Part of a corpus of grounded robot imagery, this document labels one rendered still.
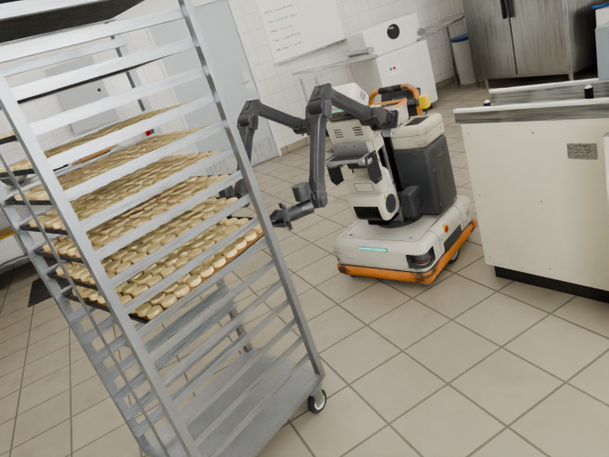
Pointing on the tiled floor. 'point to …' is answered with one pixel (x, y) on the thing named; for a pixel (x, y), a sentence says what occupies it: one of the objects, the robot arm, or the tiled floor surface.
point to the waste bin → (460, 46)
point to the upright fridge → (530, 37)
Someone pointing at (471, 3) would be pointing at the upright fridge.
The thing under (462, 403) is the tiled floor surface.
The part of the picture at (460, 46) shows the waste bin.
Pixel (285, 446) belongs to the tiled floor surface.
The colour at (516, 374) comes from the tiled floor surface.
